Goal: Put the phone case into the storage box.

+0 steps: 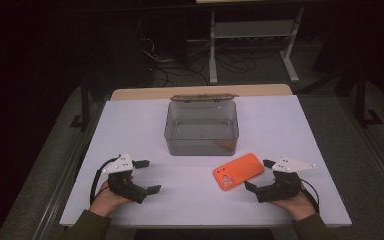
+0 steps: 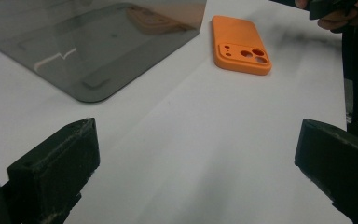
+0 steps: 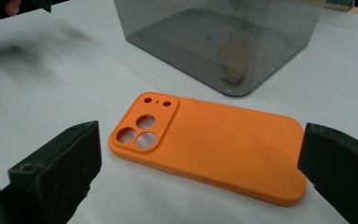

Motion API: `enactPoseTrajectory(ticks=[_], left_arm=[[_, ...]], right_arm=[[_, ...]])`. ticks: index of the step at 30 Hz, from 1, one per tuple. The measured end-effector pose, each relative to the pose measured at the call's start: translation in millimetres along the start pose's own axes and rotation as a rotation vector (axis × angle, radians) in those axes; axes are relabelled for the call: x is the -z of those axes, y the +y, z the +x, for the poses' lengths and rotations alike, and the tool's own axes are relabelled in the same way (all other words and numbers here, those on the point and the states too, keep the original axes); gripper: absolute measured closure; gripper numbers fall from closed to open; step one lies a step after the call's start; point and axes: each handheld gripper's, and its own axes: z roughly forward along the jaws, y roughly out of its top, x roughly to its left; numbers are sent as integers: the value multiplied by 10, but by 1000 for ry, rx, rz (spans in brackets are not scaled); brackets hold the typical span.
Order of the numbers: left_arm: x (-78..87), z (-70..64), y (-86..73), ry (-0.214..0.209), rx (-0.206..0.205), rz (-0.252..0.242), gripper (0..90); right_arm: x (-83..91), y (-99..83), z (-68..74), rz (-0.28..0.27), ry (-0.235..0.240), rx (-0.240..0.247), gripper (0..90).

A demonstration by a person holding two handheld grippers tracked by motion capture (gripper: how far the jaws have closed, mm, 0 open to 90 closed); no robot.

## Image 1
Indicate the person's left hand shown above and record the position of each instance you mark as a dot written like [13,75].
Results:
[105,203]

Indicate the wooden table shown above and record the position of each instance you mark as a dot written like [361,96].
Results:
[146,93]

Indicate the person's right hand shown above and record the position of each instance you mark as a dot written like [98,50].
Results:
[298,206]

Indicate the orange phone case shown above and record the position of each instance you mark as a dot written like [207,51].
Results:
[238,171]

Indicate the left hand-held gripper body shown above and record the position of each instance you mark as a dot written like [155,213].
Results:
[123,186]

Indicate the black metal stand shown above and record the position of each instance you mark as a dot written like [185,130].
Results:
[360,96]
[85,100]

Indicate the white metal frame desk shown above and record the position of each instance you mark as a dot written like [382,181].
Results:
[253,29]

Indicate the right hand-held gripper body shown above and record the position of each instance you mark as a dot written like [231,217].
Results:
[280,190]

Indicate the clear grey plastic box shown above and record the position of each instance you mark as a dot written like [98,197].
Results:
[201,133]

